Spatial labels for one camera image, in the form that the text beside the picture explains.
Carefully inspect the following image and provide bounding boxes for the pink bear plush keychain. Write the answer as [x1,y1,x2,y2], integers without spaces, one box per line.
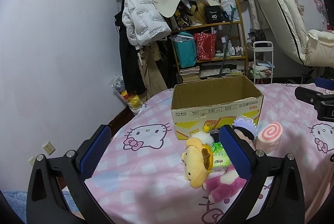
[203,165,247,203]

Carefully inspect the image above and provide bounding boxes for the pink swirl roll plush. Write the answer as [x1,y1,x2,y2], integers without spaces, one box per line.
[255,122,282,154]

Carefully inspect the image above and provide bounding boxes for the green tissue pack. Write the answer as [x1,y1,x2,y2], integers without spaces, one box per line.
[211,143,230,172]

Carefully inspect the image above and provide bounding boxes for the purple haired doll plush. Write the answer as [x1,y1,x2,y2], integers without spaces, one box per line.
[232,115,257,149]

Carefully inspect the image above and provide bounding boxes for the yellow dog plush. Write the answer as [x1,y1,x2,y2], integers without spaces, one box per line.
[181,138,213,189]

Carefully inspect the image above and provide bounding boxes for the small black box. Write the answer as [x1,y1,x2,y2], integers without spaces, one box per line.
[210,128,220,135]

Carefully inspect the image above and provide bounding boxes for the white fluffy yellow pompom keychain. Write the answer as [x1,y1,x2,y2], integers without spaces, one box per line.
[191,126,215,146]

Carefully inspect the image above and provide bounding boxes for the white rolling cart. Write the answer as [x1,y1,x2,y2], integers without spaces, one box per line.
[247,39,275,84]

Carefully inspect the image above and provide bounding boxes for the pink hello kitty blanket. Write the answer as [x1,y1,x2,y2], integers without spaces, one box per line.
[84,82,334,224]

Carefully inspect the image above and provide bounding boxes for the cardboard box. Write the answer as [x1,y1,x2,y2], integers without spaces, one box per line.
[171,76,264,140]

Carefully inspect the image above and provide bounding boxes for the wooden bookshelf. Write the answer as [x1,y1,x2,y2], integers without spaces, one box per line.
[169,0,247,83]

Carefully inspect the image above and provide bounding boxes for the green pole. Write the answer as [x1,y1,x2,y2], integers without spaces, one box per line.
[218,6,237,78]

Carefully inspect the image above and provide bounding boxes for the red patterned bag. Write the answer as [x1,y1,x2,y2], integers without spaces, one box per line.
[194,32,217,60]

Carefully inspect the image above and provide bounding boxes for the plastic bag of toys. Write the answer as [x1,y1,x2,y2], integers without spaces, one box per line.
[109,75,144,115]

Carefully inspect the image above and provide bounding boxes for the stack of books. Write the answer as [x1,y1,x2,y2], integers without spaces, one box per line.
[180,66,200,83]

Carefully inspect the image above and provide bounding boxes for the black box numbered 40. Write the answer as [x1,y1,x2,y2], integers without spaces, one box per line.
[204,6,223,24]

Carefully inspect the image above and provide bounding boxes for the black hanging coat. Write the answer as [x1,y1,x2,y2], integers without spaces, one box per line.
[114,12,147,95]

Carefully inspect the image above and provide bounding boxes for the teal bag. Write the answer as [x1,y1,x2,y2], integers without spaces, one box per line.
[170,32,197,68]

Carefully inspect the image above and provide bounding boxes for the beige trousers hanging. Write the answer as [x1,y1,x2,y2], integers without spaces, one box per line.
[138,42,167,102]

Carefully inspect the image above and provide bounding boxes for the white puffer jacket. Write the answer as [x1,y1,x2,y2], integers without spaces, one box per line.
[122,0,171,50]

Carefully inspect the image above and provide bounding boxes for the wall power socket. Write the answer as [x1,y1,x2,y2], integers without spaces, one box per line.
[42,142,56,155]

